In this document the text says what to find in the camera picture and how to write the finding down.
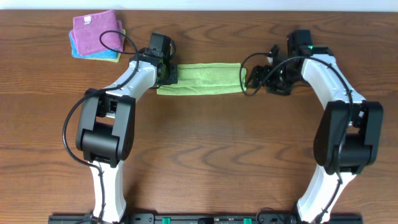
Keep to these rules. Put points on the purple folded cloth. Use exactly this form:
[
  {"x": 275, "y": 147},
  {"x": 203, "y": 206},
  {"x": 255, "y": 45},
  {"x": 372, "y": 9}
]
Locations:
[{"x": 88, "y": 28}]

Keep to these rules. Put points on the blue folded cloth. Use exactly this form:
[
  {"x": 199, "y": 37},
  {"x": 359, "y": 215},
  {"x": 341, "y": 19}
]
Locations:
[{"x": 74, "y": 48}]

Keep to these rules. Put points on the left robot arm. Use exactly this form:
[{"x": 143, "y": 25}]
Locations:
[{"x": 105, "y": 133}]

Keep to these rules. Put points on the green microfiber cloth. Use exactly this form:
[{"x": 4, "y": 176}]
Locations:
[{"x": 205, "y": 79}]

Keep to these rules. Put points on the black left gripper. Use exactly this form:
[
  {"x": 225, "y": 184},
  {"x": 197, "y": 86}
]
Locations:
[{"x": 171, "y": 74}]

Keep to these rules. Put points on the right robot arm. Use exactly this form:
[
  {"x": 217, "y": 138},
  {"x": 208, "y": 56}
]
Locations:
[{"x": 347, "y": 138}]

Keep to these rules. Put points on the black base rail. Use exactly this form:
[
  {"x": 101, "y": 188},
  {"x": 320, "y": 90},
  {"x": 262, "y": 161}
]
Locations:
[{"x": 150, "y": 218}]

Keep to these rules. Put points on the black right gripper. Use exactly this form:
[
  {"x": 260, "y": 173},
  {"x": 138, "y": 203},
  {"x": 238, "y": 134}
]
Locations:
[{"x": 257, "y": 73}]

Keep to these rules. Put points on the light green folded cloth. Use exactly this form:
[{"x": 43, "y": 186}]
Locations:
[{"x": 121, "y": 46}]

